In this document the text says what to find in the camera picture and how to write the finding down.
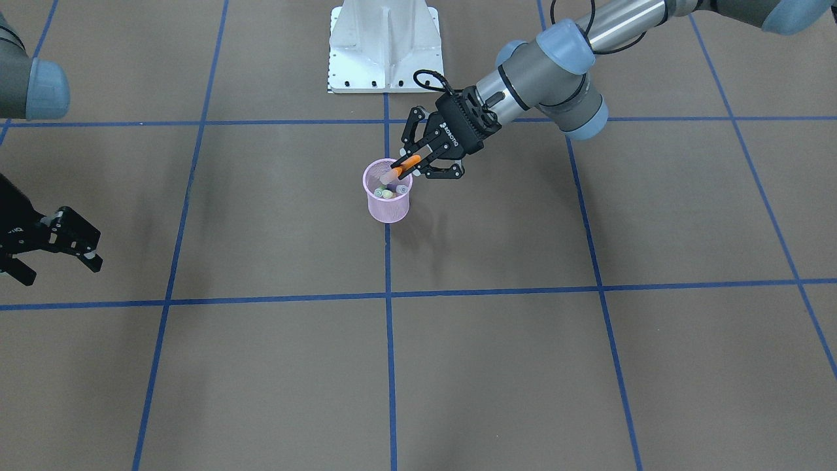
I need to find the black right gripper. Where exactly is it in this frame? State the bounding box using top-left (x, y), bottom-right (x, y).
top-left (1, 175), bottom-right (103, 287)

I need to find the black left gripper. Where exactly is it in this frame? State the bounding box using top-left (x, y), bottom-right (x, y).
top-left (400, 84), bottom-right (502, 180)

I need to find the orange highlighter pen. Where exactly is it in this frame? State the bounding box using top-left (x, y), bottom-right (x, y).
top-left (379, 154), bottom-right (422, 185)

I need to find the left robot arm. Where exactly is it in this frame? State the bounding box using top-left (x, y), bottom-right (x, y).
top-left (380, 1), bottom-right (835, 184)

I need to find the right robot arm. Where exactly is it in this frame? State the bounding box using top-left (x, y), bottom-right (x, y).
top-left (1, 17), bottom-right (103, 286)

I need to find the pink mesh pen holder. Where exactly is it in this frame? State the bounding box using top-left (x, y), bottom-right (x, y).
top-left (362, 158), bottom-right (413, 224)

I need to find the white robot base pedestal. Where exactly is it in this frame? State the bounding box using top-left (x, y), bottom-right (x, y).
top-left (327, 1), bottom-right (445, 94)

